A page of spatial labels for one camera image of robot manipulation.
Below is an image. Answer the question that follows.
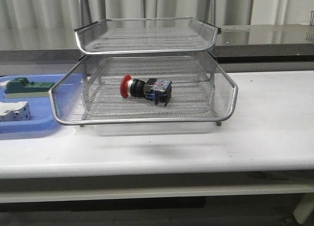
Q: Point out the red emergency stop button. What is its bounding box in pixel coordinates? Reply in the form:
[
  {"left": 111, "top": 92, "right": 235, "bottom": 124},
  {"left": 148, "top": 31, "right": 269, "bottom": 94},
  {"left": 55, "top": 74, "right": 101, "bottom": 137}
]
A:
[{"left": 120, "top": 75, "right": 172, "bottom": 106}]

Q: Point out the silver mesh tray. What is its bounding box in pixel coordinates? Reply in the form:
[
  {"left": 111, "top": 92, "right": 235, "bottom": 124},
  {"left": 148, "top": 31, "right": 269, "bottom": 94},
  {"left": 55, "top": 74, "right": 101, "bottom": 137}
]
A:
[
  {"left": 82, "top": 74, "right": 214, "bottom": 119},
  {"left": 49, "top": 51, "right": 238, "bottom": 125},
  {"left": 75, "top": 17, "right": 220, "bottom": 55}
]

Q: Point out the clear tape patch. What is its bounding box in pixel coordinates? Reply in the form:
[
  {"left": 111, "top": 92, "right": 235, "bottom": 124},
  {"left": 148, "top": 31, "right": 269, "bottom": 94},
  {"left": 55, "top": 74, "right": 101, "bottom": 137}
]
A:
[{"left": 74, "top": 125, "right": 98, "bottom": 136}]

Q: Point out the blue plastic tray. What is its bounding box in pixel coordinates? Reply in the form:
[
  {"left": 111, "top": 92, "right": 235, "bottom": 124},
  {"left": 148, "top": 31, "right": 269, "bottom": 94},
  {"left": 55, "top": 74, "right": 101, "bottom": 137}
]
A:
[{"left": 0, "top": 74, "right": 65, "bottom": 133}]

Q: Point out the dark stone counter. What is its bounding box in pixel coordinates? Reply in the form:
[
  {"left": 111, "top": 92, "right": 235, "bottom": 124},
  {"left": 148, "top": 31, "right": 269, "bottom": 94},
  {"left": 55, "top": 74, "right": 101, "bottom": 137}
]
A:
[{"left": 0, "top": 24, "right": 314, "bottom": 63}]

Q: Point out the white circuit breaker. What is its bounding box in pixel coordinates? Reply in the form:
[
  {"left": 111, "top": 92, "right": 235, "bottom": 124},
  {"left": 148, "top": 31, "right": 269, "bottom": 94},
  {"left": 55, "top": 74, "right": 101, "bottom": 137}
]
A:
[{"left": 0, "top": 101, "right": 31, "bottom": 122}]

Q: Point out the green electrical module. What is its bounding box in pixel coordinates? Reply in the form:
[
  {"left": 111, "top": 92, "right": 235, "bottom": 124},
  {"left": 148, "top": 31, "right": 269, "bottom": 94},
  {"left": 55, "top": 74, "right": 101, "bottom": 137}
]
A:
[{"left": 4, "top": 77, "right": 54, "bottom": 99}]

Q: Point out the white curtain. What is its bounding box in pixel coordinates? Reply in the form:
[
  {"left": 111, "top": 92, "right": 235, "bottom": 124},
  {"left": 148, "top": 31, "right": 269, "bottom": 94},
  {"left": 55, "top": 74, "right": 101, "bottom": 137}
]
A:
[{"left": 0, "top": 0, "right": 314, "bottom": 29}]

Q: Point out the grey metal rack frame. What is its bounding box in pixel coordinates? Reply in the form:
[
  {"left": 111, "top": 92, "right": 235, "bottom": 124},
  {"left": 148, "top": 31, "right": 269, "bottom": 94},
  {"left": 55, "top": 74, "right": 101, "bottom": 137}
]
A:
[{"left": 77, "top": 0, "right": 222, "bottom": 126}]

